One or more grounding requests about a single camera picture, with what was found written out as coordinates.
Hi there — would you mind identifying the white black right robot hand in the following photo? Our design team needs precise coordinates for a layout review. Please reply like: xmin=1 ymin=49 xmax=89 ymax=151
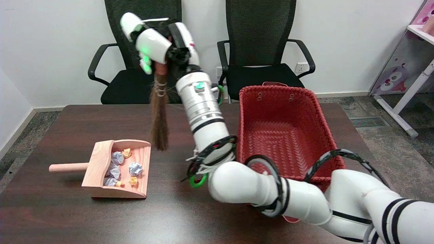
xmin=120 ymin=13 xmax=200 ymax=75

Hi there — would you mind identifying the brown straw hand broom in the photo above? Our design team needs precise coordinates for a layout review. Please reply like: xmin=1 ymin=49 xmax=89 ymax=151
xmin=150 ymin=63 xmax=170 ymax=152

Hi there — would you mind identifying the red woven basket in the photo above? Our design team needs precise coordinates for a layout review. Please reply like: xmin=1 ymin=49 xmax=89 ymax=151
xmin=236 ymin=81 xmax=347 ymax=224

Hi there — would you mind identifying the black mesh office chair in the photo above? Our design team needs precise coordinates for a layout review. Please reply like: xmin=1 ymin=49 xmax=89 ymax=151
xmin=88 ymin=0 xmax=195 ymax=105
xmin=216 ymin=0 xmax=316 ymax=104

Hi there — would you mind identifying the metal floor vent grille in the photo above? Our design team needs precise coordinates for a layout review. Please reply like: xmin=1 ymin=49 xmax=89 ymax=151
xmin=349 ymin=116 xmax=387 ymax=128

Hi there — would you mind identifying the white shelf board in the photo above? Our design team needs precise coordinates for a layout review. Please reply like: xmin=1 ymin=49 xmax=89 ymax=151
xmin=407 ymin=24 xmax=434 ymax=45

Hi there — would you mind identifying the pink cup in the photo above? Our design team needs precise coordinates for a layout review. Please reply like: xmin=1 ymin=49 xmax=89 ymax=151
xmin=422 ymin=15 xmax=434 ymax=34

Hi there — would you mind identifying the black forearm cable bundle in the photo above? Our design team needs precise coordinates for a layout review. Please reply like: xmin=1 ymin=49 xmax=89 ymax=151
xmin=181 ymin=135 xmax=238 ymax=183

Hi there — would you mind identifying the wooden dustpan with handle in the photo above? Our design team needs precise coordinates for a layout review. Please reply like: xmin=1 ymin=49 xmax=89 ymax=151
xmin=49 ymin=139 xmax=152 ymax=199

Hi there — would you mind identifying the green plastic ring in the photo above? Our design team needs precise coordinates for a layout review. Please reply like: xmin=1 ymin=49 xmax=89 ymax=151
xmin=189 ymin=173 xmax=208 ymax=188

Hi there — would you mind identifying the black elbow cable loop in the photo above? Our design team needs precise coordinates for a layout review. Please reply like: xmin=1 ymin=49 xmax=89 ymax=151
xmin=244 ymin=154 xmax=290 ymax=218

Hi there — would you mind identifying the black braided cable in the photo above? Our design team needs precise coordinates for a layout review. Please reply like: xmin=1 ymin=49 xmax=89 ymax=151
xmin=303 ymin=148 xmax=390 ymax=190

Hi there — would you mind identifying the white desk frame leg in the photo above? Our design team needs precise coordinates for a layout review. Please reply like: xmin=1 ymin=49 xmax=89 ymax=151
xmin=374 ymin=59 xmax=434 ymax=138

